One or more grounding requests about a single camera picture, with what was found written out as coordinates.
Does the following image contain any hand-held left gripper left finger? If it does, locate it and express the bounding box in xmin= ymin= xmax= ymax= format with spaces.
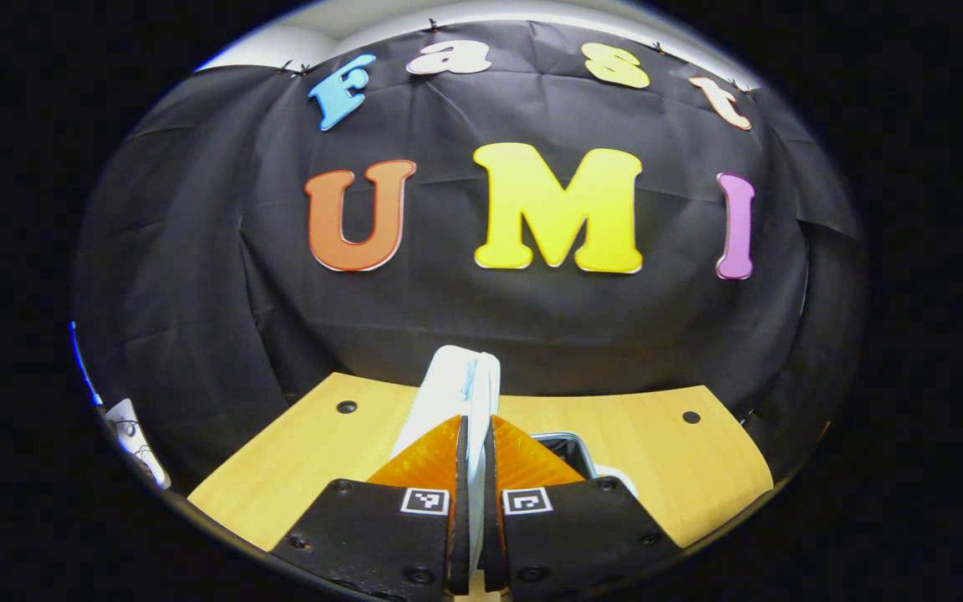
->
xmin=271 ymin=414 xmax=471 ymax=599

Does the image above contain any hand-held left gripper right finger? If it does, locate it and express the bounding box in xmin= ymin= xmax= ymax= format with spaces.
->
xmin=481 ymin=414 xmax=685 ymax=596

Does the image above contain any white hard-shell suitcase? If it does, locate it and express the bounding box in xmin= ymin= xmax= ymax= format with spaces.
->
xmin=390 ymin=344 xmax=641 ymax=599

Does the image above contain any white printed sheet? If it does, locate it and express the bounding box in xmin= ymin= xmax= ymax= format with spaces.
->
xmin=105 ymin=400 xmax=171 ymax=490

